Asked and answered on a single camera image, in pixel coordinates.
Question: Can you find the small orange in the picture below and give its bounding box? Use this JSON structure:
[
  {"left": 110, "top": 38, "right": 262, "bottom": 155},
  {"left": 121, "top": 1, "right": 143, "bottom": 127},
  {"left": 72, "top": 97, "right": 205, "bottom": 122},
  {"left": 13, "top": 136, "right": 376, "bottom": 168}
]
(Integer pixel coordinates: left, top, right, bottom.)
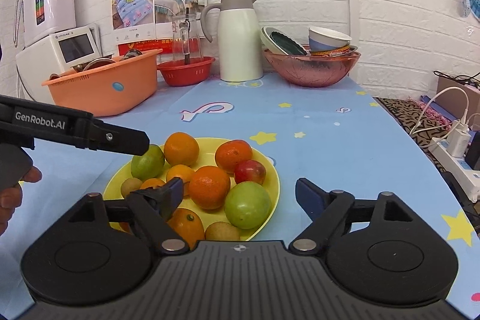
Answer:
[{"left": 140, "top": 178, "right": 165, "bottom": 189}]

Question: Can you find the brown longan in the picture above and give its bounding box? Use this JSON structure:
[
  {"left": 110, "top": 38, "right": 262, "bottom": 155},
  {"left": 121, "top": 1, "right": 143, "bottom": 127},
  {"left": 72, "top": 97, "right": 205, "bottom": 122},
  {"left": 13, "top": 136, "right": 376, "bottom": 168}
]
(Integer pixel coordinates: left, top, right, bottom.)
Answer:
[
  {"left": 120, "top": 178, "right": 143, "bottom": 198},
  {"left": 205, "top": 222, "right": 241, "bottom": 241}
]

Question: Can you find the green mango front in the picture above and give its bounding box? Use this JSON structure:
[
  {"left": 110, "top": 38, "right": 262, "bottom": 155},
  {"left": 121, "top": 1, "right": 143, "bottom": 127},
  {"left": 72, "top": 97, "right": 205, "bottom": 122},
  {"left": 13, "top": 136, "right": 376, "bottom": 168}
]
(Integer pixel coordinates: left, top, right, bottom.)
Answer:
[{"left": 131, "top": 145, "right": 165, "bottom": 181}]

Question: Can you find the green mango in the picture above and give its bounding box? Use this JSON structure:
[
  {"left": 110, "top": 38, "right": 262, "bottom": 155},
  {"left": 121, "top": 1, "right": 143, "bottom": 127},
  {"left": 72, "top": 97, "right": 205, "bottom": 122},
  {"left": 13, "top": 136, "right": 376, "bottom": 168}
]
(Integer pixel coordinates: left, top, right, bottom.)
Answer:
[
  {"left": 131, "top": 145, "right": 165, "bottom": 181},
  {"left": 224, "top": 181, "right": 272, "bottom": 230}
]

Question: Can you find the orange with dark stem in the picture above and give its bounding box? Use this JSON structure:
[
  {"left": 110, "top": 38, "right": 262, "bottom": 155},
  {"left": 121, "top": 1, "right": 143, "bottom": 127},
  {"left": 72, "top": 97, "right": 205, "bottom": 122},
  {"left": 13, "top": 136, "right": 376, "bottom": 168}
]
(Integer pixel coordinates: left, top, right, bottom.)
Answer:
[{"left": 168, "top": 208, "right": 205, "bottom": 249}]

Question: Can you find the small orange tangerine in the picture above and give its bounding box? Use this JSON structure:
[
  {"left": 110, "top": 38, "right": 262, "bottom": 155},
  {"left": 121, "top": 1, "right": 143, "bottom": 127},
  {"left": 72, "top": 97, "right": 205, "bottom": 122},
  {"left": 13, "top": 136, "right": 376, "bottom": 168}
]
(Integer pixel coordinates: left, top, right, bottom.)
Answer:
[{"left": 165, "top": 164, "right": 195, "bottom": 197}]

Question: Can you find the round orange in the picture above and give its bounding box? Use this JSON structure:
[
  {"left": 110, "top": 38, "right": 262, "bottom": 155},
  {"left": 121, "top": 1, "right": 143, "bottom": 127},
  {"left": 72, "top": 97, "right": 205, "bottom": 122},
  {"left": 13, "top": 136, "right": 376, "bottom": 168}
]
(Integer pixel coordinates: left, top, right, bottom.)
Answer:
[{"left": 189, "top": 166, "right": 231, "bottom": 210}]

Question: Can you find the large orange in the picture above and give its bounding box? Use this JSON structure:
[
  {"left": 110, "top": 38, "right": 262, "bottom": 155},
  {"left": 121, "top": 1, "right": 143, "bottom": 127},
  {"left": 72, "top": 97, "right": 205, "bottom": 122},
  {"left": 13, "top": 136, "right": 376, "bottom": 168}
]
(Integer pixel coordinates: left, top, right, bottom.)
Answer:
[{"left": 163, "top": 132, "right": 199, "bottom": 166}]

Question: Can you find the green mango back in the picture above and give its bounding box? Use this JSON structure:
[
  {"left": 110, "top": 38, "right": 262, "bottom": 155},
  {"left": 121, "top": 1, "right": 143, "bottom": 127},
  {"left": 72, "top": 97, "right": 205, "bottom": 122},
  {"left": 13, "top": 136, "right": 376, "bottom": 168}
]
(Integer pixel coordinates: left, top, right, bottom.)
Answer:
[{"left": 224, "top": 181, "right": 272, "bottom": 230}]

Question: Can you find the red apple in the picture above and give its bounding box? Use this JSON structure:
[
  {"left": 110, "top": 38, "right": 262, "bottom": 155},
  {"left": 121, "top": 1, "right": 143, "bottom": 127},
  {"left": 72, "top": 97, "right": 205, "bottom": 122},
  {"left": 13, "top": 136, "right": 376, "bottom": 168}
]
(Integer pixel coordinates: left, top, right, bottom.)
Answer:
[{"left": 233, "top": 159, "right": 266, "bottom": 185}]

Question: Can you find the small red tomato fruit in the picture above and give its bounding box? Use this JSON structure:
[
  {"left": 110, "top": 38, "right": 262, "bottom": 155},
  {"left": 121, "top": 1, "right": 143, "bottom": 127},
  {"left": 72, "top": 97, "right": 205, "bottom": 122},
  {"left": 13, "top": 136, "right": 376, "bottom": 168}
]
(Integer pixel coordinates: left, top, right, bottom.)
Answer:
[{"left": 119, "top": 223, "right": 131, "bottom": 233}]

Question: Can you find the person's left hand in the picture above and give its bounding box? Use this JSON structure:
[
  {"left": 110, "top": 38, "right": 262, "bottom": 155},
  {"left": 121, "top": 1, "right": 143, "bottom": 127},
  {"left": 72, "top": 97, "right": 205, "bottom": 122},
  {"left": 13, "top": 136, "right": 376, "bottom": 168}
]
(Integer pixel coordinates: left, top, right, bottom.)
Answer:
[{"left": 0, "top": 166, "right": 42, "bottom": 235}]

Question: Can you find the orange plastic basket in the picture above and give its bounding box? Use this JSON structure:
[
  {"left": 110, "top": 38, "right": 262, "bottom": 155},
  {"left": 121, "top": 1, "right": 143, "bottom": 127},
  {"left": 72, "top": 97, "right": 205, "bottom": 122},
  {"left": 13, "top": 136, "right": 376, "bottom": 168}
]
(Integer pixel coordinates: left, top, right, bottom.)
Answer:
[{"left": 42, "top": 49, "right": 161, "bottom": 117}]

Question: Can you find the yellow plastic plate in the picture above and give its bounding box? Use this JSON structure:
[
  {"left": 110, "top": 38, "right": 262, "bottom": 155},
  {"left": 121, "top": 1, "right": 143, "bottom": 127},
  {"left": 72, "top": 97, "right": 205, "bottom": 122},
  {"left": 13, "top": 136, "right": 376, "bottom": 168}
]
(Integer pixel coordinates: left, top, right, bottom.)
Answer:
[{"left": 102, "top": 136, "right": 282, "bottom": 243}]

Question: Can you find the blue star-print tablecloth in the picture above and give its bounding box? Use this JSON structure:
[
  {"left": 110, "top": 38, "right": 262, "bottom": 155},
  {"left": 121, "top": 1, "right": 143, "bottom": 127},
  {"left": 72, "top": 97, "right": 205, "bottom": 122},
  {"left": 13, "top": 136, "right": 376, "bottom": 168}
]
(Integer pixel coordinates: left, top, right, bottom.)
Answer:
[{"left": 1, "top": 74, "right": 479, "bottom": 319}]

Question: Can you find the white countertop appliance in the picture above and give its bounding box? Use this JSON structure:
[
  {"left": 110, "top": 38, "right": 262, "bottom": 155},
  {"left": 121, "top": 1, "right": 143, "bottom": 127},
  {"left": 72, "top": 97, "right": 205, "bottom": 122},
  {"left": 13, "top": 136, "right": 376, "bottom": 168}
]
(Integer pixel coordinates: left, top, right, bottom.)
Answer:
[{"left": 16, "top": 25, "right": 102, "bottom": 104}]

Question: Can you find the red plastic basket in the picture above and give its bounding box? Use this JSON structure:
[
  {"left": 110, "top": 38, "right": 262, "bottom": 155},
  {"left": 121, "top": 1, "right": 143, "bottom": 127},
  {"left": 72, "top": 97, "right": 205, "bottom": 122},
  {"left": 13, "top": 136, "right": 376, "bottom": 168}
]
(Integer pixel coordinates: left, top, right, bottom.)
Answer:
[{"left": 157, "top": 56, "right": 215, "bottom": 87}]

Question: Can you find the white water purifier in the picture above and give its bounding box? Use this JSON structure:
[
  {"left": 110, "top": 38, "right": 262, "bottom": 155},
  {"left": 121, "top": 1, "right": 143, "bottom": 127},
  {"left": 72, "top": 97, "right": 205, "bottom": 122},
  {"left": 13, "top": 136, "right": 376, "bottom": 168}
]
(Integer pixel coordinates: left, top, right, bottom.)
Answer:
[{"left": 13, "top": 0, "right": 77, "bottom": 47}]

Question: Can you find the glass pitcher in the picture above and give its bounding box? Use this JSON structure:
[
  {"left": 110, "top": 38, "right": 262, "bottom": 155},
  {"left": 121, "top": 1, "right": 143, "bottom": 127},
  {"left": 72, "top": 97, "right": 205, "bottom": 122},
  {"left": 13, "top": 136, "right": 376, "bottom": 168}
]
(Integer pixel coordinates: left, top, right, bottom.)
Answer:
[{"left": 172, "top": 8, "right": 203, "bottom": 65}]

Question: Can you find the pink glass bowl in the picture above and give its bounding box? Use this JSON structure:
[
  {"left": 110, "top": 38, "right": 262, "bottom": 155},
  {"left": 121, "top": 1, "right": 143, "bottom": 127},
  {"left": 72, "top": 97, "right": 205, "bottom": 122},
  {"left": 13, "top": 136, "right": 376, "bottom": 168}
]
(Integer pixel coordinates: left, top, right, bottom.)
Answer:
[{"left": 264, "top": 49, "right": 360, "bottom": 88}]

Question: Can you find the white power strip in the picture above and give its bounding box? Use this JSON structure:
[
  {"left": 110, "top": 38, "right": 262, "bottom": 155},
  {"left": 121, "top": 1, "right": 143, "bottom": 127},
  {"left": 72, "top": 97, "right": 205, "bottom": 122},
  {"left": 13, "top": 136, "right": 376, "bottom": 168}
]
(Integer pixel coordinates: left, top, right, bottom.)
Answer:
[{"left": 428, "top": 137, "right": 480, "bottom": 203}]

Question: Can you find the white charger plug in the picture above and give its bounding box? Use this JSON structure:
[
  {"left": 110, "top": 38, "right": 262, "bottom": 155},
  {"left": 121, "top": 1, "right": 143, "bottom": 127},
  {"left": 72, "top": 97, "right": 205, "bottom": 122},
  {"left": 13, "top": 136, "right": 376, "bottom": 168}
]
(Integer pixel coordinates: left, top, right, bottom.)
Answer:
[{"left": 447, "top": 121, "right": 470, "bottom": 158}]

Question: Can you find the white thermos jug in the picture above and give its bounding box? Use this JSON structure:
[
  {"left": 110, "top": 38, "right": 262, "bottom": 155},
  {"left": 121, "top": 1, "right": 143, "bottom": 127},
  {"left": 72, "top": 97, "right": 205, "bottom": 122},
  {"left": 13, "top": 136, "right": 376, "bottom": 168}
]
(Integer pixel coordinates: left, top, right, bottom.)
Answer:
[{"left": 200, "top": 0, "right": 264, "bottom": 83}]

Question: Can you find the white and blue bowl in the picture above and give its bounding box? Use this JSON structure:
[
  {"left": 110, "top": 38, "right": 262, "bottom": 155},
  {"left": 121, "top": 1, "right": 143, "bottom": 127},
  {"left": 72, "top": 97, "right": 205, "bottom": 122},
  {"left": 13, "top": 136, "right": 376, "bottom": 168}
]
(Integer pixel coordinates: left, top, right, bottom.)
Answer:
[{"left": 308, "top": 26, "right": 352, "bottom": 52}]

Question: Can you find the cardboard box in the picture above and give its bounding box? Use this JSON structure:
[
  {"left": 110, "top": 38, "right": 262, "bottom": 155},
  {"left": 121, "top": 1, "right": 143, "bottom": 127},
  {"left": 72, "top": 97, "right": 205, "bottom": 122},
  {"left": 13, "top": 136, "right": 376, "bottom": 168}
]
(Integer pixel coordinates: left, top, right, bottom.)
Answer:
[{"left": 435, "top": 76, "right": 479, "bottom": 131}]

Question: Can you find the green-lined white bowl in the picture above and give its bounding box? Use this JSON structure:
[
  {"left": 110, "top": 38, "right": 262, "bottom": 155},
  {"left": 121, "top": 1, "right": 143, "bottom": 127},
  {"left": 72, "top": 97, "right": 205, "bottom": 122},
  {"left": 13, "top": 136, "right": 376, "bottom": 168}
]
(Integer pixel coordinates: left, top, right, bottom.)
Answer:
[{"left": 260, "top": 27, "right": 308, "bottom": 56}]

